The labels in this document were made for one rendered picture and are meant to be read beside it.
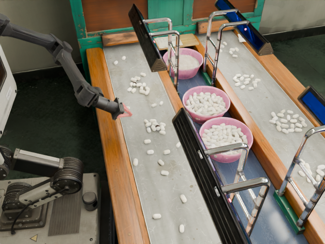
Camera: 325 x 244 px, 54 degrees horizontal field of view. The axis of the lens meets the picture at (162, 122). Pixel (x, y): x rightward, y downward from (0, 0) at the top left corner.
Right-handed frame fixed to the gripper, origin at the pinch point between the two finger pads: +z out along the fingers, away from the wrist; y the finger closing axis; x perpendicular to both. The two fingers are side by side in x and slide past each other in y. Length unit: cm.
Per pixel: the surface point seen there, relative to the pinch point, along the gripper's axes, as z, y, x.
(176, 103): 28.5, 13.7, -9.2
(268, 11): 171, 177, -76
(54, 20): -14, 171, 46
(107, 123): -2.5, 7.8, 15.5
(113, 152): -2.2, -12.4, 15.4
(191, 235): 18, -60, 3
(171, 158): 20.0, -20.9, 1.0
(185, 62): 45, 56, -19
